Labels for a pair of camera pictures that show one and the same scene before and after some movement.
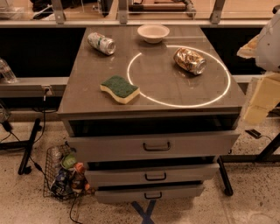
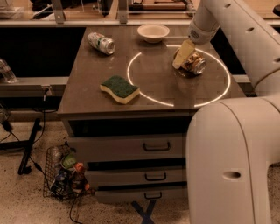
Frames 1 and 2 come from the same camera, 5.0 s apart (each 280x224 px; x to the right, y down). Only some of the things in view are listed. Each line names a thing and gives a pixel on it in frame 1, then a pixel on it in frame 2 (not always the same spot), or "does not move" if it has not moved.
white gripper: x=270 y=48 to x=199 y=35
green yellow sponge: x=119 y=88 does not move
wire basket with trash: x=65 y=176 does not move
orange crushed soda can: x=190 y=60 does not move
